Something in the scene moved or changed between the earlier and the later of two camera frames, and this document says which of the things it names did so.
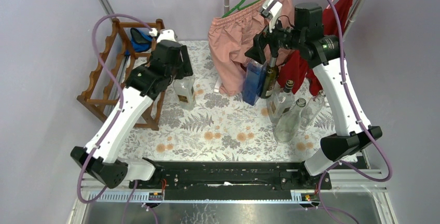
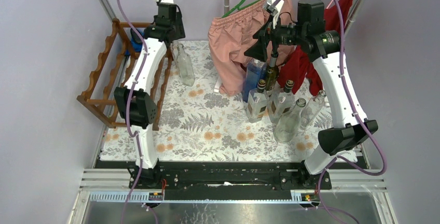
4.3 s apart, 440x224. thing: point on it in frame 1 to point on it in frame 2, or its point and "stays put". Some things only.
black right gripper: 256,52 stays put
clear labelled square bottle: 185,91 to 257,102
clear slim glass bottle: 310,109 stays put
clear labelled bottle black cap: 278,104 stays put
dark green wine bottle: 270,78 stays put
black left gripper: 184,69 to 176,32
